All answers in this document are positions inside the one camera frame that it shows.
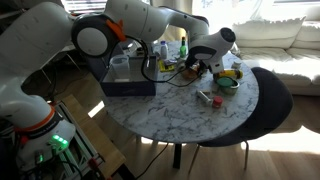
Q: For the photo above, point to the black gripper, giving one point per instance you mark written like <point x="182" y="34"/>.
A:
<point x="202" y="68"/>

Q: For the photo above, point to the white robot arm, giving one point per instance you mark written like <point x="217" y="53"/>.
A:
<point x="42" y="33"/>

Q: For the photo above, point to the yellow black packet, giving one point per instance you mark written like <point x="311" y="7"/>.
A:
<point x="165" y="68"/>

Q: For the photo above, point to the clear plastic container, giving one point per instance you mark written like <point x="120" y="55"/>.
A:
<point x="119" y="70"/>

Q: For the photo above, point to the green glass bottle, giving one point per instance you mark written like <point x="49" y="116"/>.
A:
<point x="183" y="48"/>

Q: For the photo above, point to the round tin green lid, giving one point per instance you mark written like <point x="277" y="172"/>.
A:
<point x="228" y="85"/>

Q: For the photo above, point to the small white jar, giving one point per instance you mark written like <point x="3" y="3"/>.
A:
<point x="236" y="65"/>

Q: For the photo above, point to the small red-capped jar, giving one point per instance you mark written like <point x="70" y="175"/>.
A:
<point x="217" y="102"/>

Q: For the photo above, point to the white plastic bottle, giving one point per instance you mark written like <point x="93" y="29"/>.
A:
<point x="163" y="50"/>

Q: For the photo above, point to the round marble table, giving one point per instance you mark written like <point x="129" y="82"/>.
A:
<point x="177" y="115"/>

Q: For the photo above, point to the blue cardboard box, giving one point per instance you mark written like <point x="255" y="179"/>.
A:
<point x="141" y="83"/>

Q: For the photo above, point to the white sofa cushion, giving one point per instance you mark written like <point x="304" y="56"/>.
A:
<point x="267" y="33"/>

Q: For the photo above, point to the dark blue chair front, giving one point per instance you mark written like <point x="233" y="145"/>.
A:
<point x="275" y="103"/>

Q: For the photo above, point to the white sofa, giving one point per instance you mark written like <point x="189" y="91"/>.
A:
<point x="297" y="66"/>

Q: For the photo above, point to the wooden bench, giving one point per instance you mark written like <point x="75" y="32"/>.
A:
<point x="104" y="158"/>

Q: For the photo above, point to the black power cable floor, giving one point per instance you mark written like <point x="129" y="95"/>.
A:
<point x="151" y="162"/>

